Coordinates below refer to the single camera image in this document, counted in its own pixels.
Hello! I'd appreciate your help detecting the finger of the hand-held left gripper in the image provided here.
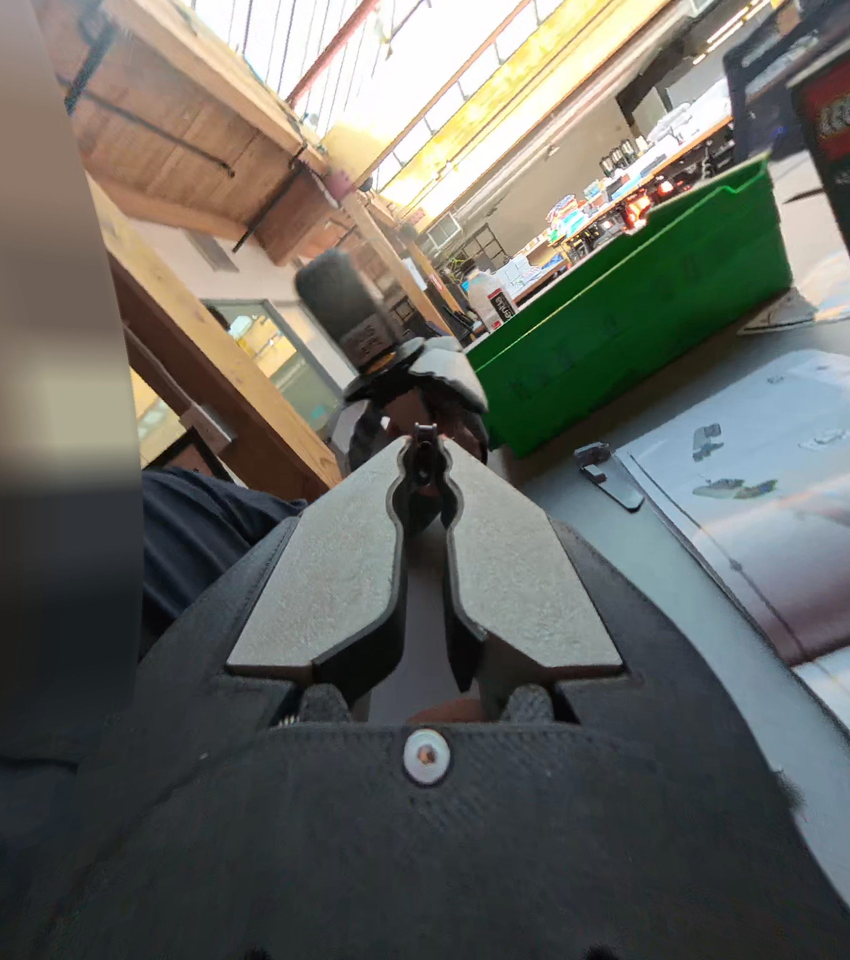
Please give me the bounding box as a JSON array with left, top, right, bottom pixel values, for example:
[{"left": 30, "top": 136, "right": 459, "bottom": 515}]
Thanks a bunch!
[
  {"left": 408, "top": 348, "right": 491, "bottom": 462},
  {"left": 327, "top": 396, "right": 390, "bottom": 477}
]

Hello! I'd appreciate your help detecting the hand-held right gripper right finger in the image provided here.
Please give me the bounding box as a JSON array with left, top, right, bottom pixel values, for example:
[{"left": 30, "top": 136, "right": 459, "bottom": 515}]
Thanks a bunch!
[{"left": 436, "top": 437, "right": 626, "bottom": 695}]

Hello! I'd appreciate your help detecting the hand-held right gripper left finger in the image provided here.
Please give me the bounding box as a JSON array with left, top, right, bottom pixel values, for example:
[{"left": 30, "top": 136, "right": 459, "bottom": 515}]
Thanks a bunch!
[{"left": 226, "top": 436, "right": 411, "bottom": 706}]

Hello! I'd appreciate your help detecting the small dark lego assembly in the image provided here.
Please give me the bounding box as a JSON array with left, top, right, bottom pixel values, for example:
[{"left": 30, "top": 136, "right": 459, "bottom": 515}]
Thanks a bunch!
[{"left": 411, "top": 422, "right": 442, "bottom": 483}]

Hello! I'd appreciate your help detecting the person's left forearm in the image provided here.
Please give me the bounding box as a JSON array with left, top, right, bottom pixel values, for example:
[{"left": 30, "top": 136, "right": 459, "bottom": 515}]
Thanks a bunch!
[{"left": 141, "top": 466, "right": 307, "bottom": 654}]

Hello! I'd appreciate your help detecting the dark grey flat lego piece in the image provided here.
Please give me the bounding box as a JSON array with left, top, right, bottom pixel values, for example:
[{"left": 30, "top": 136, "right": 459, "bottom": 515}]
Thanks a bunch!
[{"left": 581, "top": 450, "right": 645, "bottom": 513}]

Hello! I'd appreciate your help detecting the lego instruction booklet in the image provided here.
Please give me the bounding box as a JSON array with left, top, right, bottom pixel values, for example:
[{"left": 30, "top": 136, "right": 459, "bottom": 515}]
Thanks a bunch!
[{"left": 614, "top": 347, "right": 850, "bottom": 796}]

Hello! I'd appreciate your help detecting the lego sticker sheet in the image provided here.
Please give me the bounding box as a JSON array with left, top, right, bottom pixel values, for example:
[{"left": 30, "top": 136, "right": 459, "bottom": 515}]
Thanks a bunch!
[{"left": 738, "top": 287, "right": 850, "bottom": 336}]

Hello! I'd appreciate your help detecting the person's left hand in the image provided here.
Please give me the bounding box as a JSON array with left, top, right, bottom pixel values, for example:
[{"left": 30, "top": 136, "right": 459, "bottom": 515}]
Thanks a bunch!
[{"left": 383, "top": 390, "right": 472, "bottom": 459}]

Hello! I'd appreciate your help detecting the clear water bottle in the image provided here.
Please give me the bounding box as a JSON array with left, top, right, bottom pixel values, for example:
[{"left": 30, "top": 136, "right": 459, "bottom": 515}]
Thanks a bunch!
[{"left": 468, "top": 268, "right": 520, "bottom": 336}]

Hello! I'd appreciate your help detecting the green plastic bin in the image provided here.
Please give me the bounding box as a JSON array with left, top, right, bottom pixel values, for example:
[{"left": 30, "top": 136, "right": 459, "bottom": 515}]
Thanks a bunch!
[{"left": 462, "top": 153, "right": 797, "bottom": 460}]

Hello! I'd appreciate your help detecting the long wooden workbench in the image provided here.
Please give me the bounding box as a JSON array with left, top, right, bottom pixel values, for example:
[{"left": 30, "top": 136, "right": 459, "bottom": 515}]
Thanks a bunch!
[{"left": 515, "top": 112, "right": 741, "bottom": 280}]

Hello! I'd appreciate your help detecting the black mesh office chair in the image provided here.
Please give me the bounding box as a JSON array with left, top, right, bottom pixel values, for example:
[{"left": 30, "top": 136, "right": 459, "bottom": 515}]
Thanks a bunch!
[{"left": 723, "top": 0, "right": 850, "bottom": 164}]

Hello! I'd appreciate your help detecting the large wooden post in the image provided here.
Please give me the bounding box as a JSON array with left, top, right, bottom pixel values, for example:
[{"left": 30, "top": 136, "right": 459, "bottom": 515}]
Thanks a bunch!
[{"left": 86, "top": 176, "right": 345, "bottom": 505}]

